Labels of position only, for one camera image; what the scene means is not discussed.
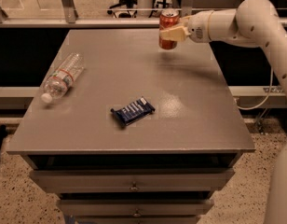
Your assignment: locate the clear plastic water bottle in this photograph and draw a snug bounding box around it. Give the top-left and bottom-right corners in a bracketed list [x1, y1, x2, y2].
[41, 53, 84, 104]

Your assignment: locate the lower grey drawer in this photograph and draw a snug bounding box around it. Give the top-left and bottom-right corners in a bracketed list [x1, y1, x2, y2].
[57, 199, 213, 217]

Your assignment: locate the metal railing frame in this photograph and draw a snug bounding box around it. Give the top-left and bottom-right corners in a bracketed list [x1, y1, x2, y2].
[0, 0, 287, 28]

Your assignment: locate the black office chair base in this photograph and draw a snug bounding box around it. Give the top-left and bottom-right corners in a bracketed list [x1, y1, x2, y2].
[107, 0, 137, 18]

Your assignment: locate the red coke can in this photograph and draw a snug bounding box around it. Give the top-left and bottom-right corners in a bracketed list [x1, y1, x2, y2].
[158, 9, 181, 50]

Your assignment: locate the white cable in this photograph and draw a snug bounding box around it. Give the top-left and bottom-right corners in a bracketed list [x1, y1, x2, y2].
[236, 66, 275, 111]

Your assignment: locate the grey drawer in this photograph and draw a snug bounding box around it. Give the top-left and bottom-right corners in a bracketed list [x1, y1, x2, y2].
[57, 199, 213, 217]
[30, 168, 234, 193]

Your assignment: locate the grey drawer cabinet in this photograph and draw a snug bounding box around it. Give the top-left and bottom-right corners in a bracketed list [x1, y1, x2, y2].
[7, 29, 254, 224]

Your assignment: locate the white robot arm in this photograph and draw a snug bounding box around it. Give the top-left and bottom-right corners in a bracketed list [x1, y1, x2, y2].
[159, 0, 287, 224]

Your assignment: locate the blue rxbar wrapper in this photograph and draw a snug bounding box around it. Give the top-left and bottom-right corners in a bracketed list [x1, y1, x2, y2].
[111, 97, 156, 127]

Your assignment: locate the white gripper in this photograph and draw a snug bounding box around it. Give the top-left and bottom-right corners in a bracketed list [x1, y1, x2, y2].
[159, 10, 213, 43]

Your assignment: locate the upper grey drawer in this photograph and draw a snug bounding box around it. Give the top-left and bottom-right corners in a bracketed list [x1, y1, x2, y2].
[30, 168, 234, 193]

